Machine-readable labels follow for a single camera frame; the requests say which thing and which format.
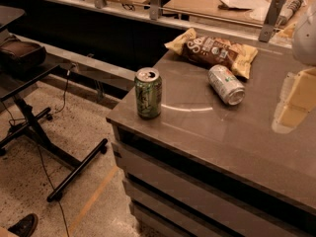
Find green upright soda can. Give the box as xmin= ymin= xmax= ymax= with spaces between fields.
xmin=134 ymin=67 xmax=162 ymax=119

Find black floor cable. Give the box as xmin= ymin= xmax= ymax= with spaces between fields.
xmin=0 ymin=62 xmax=77 ymax=237

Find silver 7up can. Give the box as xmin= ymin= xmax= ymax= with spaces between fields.
xmin=208 ymin=65 xmax=245 ymax=106

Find rolled white tube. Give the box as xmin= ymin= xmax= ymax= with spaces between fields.
xmin=276 ymin=0 xmax=306 ymax=26

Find black shoe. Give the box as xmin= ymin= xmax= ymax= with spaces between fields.
xmin=8 ymin=213 xmax=39 ymax=237

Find grey drawer cabinet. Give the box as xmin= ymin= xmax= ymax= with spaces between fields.
xmin=112 ymin=123 xmax=316 ymax=237

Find brown yellow chip bag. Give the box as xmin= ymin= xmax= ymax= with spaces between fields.
xmin=165 ymin=28 xmax=258 ymax=79

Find dark brown bag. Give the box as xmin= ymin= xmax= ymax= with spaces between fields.
xmin=0 ymin=36 xmax=46 ymax=72

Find metal bracket right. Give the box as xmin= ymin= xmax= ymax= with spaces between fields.
xmin=259 ymin=0 xmax=285 ymax=42

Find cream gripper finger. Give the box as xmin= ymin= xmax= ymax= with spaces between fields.
xmin=278 ymin=67 xmax=316 ymax=127

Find black rolling stand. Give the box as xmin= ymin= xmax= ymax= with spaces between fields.
xmin=0 ymin=6 xmax=108 ymax=202

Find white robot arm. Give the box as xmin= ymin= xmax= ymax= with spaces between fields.
xmin=276 ymin=4 xmax=316 ymax=129

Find metal bracket middle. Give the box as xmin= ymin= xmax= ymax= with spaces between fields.
xmin=149 ymin=0 xmax=161 ymax=20

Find white papers on desk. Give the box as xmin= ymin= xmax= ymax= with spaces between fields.
xmin=219 ymin=0 xmax=270 ymax=10

